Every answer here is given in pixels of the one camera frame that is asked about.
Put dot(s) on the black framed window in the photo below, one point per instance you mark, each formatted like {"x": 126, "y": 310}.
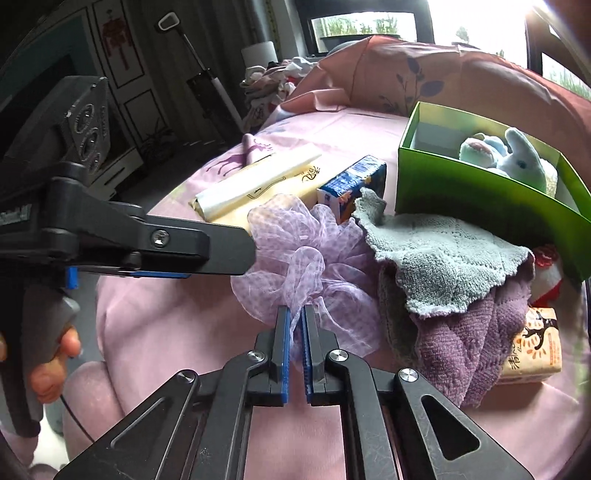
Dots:
{"x": 360, "y": 25}

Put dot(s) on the salmon leaf print sheet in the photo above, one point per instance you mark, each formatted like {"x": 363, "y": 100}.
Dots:
{"x": 369, "y": 74}

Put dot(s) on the cream tissue pack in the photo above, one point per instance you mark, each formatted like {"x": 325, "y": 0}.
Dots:
{"x": 258, "y": 184}

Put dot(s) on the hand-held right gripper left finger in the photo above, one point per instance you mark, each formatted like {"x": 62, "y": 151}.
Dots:
{"x": 285, "y": 360}

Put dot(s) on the purple quilted towel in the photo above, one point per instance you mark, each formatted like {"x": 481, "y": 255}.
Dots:
{"x": 461, "y": 350}

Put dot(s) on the white panelled door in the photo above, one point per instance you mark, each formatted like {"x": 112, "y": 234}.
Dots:
{"x": 143, "y": 69}

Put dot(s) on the stick vacuum cleaner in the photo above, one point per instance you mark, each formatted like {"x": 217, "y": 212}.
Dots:
{"x": 198, "y": 60}

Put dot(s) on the pink deer print sheet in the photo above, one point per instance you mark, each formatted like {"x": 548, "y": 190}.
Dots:
{"x": 194, "y": 323}

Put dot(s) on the red white plush toy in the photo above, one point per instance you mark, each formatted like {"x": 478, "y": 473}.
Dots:
{"x": 547, "y": 281}

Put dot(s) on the green cardboard box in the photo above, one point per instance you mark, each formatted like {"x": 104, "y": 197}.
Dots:
{"x": 443, "y": 184}

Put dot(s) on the white panel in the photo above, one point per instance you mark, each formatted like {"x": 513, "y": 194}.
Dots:
{"x": 258, "y": 54}

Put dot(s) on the red hanging knot decoration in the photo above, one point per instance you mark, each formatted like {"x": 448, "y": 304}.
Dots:
{"x": 114, "y": 41}

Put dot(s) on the blue plush toy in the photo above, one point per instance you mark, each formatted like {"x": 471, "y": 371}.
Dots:
{"x": 521, "y": 161}

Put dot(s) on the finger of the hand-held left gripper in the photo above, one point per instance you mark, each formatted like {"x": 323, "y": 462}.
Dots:
{"x": 184, "y": 249}

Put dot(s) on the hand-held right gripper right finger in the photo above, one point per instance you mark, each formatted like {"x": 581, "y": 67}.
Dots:
{"x": 308, "y": 360}

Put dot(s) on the purple mesh bath pouf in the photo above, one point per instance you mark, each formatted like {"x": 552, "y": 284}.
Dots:
{"x": 295, "y": 240}

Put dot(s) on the person's left hand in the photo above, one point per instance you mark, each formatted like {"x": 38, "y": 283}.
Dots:
{"x": 48, "y": 378}

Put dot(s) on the yellow snack packet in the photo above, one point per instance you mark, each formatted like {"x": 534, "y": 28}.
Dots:
{"x": 535, "y": 346}

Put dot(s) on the pile of clothes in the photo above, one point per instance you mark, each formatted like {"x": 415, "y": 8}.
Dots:
{"x": 272, "y": 87}

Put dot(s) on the green knitted cloth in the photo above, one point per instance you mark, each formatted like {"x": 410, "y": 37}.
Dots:
{"x": 438, "y": 263}

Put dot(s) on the blue tissue pack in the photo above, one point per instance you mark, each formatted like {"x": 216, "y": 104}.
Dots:
{"x": 351, "y": 184}

